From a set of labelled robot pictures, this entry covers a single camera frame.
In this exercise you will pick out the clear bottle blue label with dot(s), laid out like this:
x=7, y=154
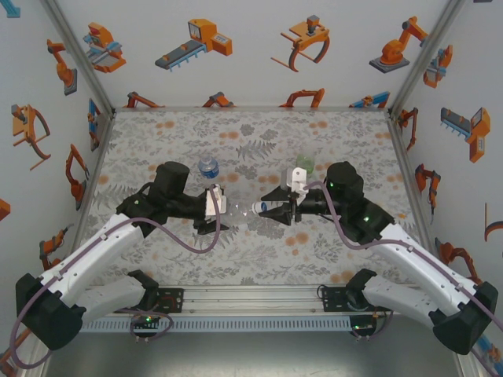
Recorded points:
x=208, y=170

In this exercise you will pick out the clear bottle green label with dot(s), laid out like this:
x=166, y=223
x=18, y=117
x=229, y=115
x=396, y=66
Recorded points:
x=305, y=163

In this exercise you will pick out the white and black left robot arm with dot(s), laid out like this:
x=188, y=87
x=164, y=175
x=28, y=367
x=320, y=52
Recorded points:
x=98, y=255

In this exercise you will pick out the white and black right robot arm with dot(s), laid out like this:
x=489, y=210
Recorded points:
x=416, y=271

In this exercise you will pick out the floral patterned table mat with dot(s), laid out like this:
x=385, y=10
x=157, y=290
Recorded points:
x=275, y=125

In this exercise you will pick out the small circuit board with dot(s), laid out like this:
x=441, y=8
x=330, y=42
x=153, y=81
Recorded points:
x=147, y=320
x=363, y=326

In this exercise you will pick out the aluminium frame rail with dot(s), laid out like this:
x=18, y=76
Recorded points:
x=402, y=157
x=251, y=108
x=98, y=165

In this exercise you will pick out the wide aluminium mounting rail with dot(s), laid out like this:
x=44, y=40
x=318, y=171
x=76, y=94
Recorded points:
x=251, y=300

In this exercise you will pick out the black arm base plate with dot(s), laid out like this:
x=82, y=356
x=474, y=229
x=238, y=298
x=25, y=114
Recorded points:
x=332, y=300
x=173, y=300

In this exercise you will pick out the aluminium frame post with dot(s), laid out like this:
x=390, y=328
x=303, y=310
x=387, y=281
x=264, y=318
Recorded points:
x=469, y=369
x=33, y=374
x=427, y=55
x=80, y=55

